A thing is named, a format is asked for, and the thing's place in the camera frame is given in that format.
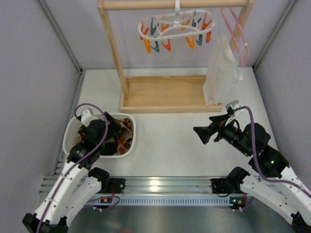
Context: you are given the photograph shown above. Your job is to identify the white clip sock hanger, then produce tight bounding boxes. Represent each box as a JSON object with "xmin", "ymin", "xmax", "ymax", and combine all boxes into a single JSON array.
[{"xmin": 138, "ymin": 0, "xmax": 216, "ymax": 54}]

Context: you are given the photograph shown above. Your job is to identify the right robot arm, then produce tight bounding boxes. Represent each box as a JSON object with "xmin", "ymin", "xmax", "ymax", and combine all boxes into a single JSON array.
[{"xmin": 193, "ymin": 114, "xmax": 311, "ymax": 233}]

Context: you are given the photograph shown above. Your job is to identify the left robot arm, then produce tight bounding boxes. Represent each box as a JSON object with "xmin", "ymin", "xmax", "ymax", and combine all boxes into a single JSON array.
[{"xmin": 22, "ymin": 109, "xmax": 121, "ymax": 233}]

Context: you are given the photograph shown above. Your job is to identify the dark socks in basket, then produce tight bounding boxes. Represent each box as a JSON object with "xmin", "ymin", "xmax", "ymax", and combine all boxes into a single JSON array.
[{"xmin": 78, "ymin": 129, "xmax": 117, "ymax": 156}]

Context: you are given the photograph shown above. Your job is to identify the pink clothes hanger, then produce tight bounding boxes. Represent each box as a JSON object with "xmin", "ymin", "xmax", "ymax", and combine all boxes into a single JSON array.
[{"xmin": 221, "ymin": 7, "xmax": 250, "ymax": 67}]

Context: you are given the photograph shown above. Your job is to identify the white perforated plastic basket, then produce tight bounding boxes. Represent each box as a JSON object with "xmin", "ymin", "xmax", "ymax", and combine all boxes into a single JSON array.
[{"xmin": 62, "ymin": 113, "xmax": 137, "ymax": 159}]

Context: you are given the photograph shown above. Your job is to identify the wooden clothes rack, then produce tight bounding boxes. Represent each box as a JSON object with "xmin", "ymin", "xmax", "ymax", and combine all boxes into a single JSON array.
[{"xmin": 97, "ymin": 0, "xmax": 254, "ymax": 114}]

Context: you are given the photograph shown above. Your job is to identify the clear plastic bag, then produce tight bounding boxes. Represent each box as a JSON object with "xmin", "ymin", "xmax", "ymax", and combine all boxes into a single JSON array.
[{"xmin": 203, "ymin": 30, "xmax": 242, "ymax": 105}]

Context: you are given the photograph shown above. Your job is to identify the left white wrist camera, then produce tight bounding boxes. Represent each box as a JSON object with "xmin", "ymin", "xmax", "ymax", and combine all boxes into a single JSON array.
[{"xmin": 80, "ymin": 108, "xmax": 98, "ymax": 127}]

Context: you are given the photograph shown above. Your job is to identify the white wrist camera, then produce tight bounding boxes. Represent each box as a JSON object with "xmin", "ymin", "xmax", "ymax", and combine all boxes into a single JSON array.
[
  {"xmin": 225, "ymin": 100, "xmax": 242, "ymax": 126},
  {"xmin": 80, "ymin": 108, "xmax": 98, "ymax": 127}
]

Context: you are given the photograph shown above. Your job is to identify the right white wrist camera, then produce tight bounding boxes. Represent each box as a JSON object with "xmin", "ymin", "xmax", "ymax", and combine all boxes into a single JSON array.
[{"xmin": 225, "ymin": 100, "xmax": 242, "ymax": 126}]

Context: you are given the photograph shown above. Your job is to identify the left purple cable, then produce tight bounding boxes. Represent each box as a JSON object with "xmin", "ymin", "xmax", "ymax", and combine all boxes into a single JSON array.
[{"xmin": 35, "ymin": 103, "xmax": 121, "ymax": 233}]

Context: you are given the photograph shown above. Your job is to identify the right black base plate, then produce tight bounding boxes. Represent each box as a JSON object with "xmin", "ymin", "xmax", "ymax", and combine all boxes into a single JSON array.
[{"xmin": 211, "ymin": 178, "xmax": 243, "ymax": 198}]

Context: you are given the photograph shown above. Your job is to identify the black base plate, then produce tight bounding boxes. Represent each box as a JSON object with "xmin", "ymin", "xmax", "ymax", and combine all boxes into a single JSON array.
[
  {"xmin": 211, "ymin": 178, "xmax": 243, "ymax": 198},
  {"xmin": 106, "ymin": 178, "xmax": 126, "ymax": 194}
]

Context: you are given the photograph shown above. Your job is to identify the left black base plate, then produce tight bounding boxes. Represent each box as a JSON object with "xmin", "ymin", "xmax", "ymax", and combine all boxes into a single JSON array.
[{"xmin": 106, "ymin": 178, "xmax": 126, "ymax": 194}]

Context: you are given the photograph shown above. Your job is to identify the aluminium mounting rail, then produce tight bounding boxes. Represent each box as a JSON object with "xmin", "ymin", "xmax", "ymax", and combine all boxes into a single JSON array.
[{"xmin": 38, "ymin": 176, "xmax": 304, "ymax": 207}]

